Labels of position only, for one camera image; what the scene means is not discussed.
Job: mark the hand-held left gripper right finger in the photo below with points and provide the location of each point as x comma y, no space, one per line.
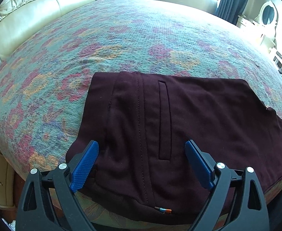
196,160

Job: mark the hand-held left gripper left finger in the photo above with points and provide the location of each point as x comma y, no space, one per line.
85,166

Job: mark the maroon pants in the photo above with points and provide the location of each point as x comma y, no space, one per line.
155,113

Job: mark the floral bed blanket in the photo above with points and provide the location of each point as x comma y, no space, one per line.
107,41

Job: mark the white television stand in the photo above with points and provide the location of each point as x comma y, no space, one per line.
279,62

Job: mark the cream dressing table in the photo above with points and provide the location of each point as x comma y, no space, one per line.
249,26

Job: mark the cream leather headboard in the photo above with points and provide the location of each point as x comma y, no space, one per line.
35,16

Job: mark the dark blue curtain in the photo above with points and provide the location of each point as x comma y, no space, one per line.
230,2

